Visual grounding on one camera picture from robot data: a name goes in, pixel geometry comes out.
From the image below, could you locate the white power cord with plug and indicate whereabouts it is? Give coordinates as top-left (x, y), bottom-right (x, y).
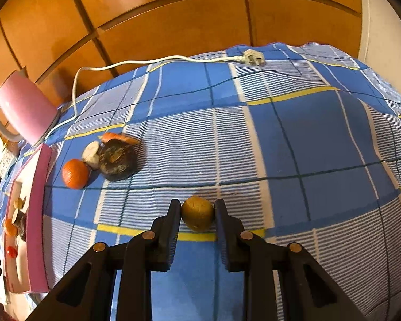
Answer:
top-left (33, 49), bottom-right (266, 146)

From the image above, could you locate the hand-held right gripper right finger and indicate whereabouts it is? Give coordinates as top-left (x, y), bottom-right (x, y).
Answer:
top-left (214, 199), bottom-right (368, 321)

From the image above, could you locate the blue plaid tablecloth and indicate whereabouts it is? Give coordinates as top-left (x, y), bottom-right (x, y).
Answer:
top-left (0, 43), bottom-right (401, 321)

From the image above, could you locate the dark cylindrical cane piece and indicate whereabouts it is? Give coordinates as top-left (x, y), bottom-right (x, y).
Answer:
top-left (13, 211), bottom-right (28, 241)

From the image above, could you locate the silver embossed tissue box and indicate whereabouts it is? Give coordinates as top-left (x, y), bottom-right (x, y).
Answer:
top-left (0, 139), bottom-right (19, 177)

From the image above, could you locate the dark round water chestnut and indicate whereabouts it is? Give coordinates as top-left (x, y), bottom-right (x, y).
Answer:
top-left (97, 140), bottom-right (138, 182)

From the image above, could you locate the small orange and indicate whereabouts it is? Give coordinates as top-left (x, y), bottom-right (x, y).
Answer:
top-left (62, 159), bottom-right (91, 189)

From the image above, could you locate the pink shallow cardboard tray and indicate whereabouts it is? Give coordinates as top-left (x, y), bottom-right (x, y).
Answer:
top-left (2, 144), bottom-right (54, 295)

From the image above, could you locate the pink electric kettle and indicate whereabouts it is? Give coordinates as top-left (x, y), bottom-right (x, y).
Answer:
top-left (0, 70), bottom-right (61, 146)

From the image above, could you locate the orange-red peel scrap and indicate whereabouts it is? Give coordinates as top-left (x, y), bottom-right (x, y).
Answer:
top-left (98, 132), bottom-right (141, 146)

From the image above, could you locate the large orange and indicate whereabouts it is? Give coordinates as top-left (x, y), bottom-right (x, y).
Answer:
top-left (4, 218), bottom-right (19, 236)

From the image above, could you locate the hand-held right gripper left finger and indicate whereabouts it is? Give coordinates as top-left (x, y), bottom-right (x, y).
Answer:
top-left (25, 199), bottom-right (182, 321)

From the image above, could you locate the dark cane piece cream cut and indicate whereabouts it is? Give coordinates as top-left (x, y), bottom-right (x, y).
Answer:
top-left (82, 140), bottom-right (102, 169)

